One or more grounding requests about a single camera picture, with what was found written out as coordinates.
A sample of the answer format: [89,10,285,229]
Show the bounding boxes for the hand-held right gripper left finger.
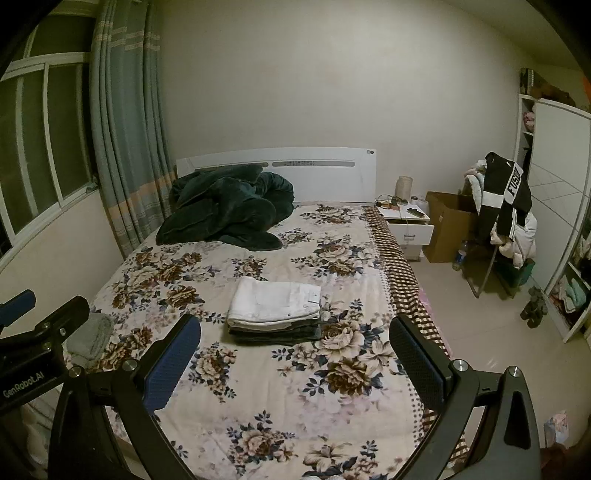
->
[48,314,202,480]

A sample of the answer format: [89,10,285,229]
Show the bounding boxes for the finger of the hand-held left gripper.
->
[0,295,90,363]
[0,289,37,326]

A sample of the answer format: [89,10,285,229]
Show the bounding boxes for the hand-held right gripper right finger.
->
[389,315,541,480]

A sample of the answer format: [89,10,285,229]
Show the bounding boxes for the white pants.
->
[226,277,321,329]

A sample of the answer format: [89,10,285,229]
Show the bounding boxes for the folded dark pants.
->
[228,331,322,347]

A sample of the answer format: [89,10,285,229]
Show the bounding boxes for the folded grey cloth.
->
[67,313,114,363]

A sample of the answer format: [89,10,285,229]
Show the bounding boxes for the brown checked bed sheet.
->
[362,205,467,467]

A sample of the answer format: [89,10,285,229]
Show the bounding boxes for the folded blue jeans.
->
[227,322,321,337]

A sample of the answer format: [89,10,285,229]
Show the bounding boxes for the floral bed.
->
[69,203,444,480]

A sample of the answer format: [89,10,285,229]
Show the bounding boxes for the metal chair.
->
[462,240,522,298]

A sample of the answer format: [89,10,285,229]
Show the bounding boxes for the pair of green slippers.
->
[520,286,549,328]

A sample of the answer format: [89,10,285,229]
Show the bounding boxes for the white nightstand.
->
[375,203,435,261]

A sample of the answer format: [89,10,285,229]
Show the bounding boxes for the brown cardboard box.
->
[422,191,478,264]

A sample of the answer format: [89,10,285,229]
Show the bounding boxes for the green storage box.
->
[510,258,536,285]

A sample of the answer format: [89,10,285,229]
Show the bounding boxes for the pink plastic bag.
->
[544,412,568,448]

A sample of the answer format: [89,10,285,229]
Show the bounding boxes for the dark green plush blanket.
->
[156,165,295,252]

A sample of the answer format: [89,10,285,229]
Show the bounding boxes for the white framed window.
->
[0,14,100,268]

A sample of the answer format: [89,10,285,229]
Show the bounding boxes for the black and white jacket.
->
[478,151,533,241]

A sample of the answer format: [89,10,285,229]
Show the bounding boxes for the grey-green striped curtain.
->
[90,0,178,259]

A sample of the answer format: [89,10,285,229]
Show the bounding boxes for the white bed headboard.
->
[175,147,377,206]

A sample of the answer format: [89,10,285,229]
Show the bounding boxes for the white wardrobe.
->
[512,92,591,344]

